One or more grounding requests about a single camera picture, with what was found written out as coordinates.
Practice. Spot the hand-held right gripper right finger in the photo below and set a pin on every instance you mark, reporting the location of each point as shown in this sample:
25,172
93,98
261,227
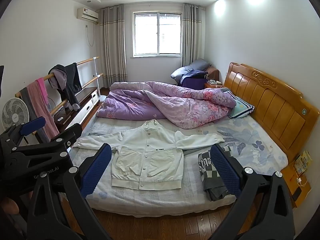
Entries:
225,170

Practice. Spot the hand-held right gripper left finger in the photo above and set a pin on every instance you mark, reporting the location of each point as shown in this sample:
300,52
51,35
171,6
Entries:
96,170

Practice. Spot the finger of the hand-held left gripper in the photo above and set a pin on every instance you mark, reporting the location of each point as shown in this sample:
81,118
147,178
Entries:
62,140
32,126

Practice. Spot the checkered garment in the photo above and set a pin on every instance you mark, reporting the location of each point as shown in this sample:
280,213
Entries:
207,170

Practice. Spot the dark grey garment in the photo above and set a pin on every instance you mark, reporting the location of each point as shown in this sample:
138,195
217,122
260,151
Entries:
215,193

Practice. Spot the white garment pile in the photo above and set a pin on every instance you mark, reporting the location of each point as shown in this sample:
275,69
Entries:
147,160

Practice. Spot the person's left hand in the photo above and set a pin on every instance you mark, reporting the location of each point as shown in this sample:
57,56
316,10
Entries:
9,205

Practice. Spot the small black white device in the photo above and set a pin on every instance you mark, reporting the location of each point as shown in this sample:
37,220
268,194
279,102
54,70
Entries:
60,119

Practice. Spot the white standing fan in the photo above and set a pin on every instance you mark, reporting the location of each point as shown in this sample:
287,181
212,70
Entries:
15,112

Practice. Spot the grey towel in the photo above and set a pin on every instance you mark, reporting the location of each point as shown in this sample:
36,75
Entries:
26,100

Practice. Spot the pink towel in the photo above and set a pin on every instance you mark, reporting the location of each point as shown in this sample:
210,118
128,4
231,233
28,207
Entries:
40,100

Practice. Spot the bed with floral sheet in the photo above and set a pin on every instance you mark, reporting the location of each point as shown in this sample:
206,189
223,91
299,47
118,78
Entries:
250,142

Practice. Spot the white black tv cabinet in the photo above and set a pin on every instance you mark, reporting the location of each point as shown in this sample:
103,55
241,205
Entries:
85,105

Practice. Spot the lilac grey garment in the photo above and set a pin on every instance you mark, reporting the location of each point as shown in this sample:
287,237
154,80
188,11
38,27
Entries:
58,78

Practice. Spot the dark hanging jacket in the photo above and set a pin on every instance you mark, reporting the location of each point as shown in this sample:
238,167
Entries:
72,80

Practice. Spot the blue edged pillow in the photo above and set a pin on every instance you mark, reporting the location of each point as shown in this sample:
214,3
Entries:
241,107

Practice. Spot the black phone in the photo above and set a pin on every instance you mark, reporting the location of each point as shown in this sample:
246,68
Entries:
296,193

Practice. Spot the yellow packet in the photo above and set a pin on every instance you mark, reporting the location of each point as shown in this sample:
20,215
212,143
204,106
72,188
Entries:
303,161

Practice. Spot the wooden headboard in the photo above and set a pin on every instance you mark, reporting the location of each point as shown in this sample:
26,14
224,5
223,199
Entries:
270,100

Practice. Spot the small wooden nightstand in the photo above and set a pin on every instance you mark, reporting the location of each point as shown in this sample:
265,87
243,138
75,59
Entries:
212,86

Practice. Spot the purple floral quilt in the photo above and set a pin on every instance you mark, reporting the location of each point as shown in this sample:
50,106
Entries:
162,102

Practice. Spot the dark purple cloth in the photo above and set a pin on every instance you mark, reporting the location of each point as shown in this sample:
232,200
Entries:
193,80

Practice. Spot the brown chair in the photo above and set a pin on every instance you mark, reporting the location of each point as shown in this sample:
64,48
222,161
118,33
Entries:
213,73

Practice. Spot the grey striped curtain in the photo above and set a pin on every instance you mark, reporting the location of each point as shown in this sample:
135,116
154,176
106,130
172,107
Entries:
192,35
112,50

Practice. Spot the blue grey bedding roll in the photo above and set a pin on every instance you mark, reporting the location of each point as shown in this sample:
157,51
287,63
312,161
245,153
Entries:
192,66

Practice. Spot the white air conditioner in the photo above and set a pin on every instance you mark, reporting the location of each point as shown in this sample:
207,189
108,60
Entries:
86,13

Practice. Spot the window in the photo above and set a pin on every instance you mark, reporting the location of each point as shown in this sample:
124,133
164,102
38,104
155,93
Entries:
147,35

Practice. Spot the wooden clothes rail rack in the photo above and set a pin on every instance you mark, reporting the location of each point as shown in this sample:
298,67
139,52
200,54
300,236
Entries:
85,61

